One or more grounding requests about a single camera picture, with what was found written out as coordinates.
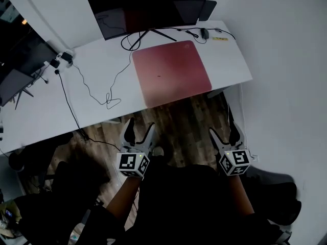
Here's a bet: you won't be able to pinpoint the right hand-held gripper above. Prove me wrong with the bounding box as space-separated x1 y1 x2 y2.
208 120 251 177

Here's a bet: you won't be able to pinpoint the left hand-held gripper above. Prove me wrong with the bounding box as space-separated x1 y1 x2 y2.
116 117 156 178

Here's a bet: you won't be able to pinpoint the red mouse pad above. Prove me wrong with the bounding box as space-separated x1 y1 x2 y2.
132 40 213 109

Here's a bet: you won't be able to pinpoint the person's right forearm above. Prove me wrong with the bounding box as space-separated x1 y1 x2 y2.
227 174 255 216

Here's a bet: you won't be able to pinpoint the person's left forearm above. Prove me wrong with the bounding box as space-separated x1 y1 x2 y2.
106 175 143 221

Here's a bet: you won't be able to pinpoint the person's black trousers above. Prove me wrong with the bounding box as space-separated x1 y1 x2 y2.
139 159 225 204

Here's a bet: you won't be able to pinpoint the black office chair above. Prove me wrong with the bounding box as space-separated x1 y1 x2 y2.
245 166 302 226
15 159 111 239

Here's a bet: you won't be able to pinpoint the person's black shirt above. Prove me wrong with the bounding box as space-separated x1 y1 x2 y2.
84 200 282 245

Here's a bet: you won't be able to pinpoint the black bag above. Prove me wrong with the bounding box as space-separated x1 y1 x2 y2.
9 131 75 172

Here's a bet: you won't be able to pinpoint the dark window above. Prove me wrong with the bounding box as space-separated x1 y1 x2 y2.
0 0 60 74

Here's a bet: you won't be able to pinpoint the thin black looped cable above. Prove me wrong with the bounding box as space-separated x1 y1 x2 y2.
72 31 142 110

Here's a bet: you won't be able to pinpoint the black power cable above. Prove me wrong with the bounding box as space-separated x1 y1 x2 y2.
54 69 122 148

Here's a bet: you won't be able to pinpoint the tangled black cables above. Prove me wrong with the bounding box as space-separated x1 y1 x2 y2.
30 67 49 84

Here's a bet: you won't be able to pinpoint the black monitor cable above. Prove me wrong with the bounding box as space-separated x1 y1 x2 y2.
155 26 237 41

